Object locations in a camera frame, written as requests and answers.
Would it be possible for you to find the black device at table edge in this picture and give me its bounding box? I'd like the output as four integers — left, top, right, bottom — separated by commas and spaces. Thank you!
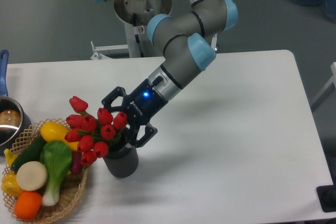
316, 185, 335, 212

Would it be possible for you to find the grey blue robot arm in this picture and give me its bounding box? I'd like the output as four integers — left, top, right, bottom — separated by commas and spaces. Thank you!
96, 0, 238, 148

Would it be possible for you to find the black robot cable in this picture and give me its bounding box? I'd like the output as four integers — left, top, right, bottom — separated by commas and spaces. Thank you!
132, 13, 144, 58

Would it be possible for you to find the yellow bell pepper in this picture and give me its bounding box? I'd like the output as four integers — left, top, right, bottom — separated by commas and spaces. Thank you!
1, 172, 24, 198

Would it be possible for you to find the dark green cucumber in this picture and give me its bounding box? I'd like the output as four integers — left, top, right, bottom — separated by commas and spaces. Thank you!
10, 135, 47, 172

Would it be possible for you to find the orange fruit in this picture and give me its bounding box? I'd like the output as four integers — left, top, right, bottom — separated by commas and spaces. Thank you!
14, 191, 42, 220

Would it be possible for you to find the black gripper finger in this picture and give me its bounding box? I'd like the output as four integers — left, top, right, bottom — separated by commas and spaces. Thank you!
101, 86, 129, 113
127, 123, 158, 148

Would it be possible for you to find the white furniture leg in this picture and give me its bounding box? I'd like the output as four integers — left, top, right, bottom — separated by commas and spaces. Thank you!
310, 62, 335, 113

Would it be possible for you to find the green bok choy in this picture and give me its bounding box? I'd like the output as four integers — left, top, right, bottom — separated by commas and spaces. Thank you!
40, 140, 72, 207

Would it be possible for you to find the yellow banana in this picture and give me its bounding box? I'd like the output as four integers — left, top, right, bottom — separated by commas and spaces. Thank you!
4, 148, 18, 167

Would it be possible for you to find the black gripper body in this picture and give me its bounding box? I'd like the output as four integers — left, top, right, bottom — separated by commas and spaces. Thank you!
124, 76, 168, 127

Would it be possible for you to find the purple red radish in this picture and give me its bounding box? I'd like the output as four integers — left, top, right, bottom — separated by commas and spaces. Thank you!
70, 152, 83, 174

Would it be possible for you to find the red tulip bouquet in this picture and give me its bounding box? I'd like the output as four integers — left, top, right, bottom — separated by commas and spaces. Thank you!
65, 96, 128, 167

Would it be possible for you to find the dark grey ribbed vase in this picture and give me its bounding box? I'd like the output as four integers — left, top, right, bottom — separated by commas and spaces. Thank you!
103, 127, 139, 178

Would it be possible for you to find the yellow squash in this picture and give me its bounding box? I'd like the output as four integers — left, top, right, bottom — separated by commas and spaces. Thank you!
40, 122, 78, 152

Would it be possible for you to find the woven wicker basket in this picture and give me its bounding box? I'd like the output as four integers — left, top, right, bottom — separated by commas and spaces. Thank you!
1, 118, 88, 223

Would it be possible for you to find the blue handled saucepan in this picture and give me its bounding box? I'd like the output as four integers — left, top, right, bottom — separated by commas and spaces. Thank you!
1, 49, 31, 156

